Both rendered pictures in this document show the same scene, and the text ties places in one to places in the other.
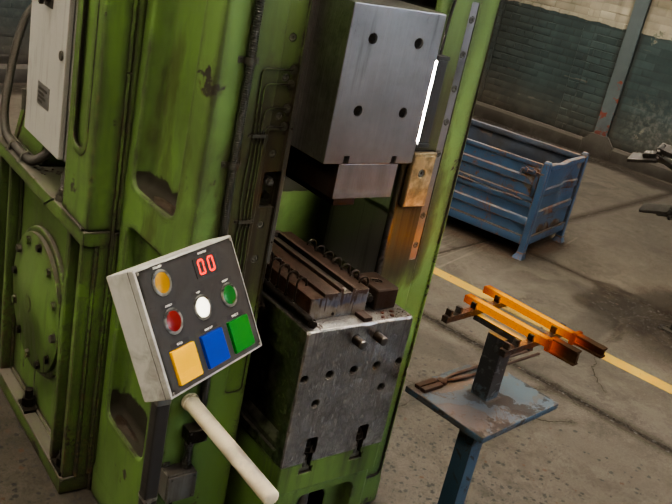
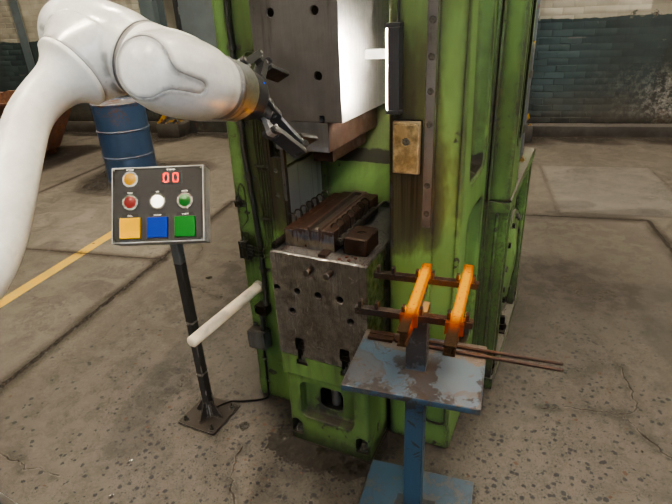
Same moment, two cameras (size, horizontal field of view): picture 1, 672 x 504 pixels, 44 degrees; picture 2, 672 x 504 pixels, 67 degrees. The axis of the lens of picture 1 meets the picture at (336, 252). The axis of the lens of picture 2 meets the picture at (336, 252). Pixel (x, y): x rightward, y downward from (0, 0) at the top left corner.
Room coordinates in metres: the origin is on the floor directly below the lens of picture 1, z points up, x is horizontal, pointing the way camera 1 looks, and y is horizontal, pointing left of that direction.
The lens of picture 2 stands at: (1.54, -1.58, 1.68)
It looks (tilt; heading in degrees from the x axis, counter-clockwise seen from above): 25 degrees down; 67
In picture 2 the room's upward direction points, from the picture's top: 3 degrees counter-clockwise
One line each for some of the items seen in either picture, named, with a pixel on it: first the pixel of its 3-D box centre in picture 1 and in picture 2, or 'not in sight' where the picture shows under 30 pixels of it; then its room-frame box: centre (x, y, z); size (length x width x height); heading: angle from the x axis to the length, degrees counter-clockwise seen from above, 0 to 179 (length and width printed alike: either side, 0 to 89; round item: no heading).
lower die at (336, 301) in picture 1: (298, 271); (334, 217); (2.26, 0.10, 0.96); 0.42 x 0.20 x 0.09; 40
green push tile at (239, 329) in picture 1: (239, 333); (185, 226); (1.72, 0.18, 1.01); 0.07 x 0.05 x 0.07; 155
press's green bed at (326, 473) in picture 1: (272, 464); (353, 368); (2.31, 0.06, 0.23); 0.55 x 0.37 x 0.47; 40
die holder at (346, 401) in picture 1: (296, 345); (350, 278); (2.31, 0.06, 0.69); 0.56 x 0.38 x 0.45; 40
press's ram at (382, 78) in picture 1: (350, 69); (337, 49); (2.29, 0.06, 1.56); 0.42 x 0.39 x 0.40; 40
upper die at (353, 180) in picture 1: (321, 155); (329, 123); (2.26, 0.10, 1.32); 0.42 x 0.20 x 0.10; 40
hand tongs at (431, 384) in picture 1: (482, 368); (460, 349); (2.40, -0.54, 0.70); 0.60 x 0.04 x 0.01; 135
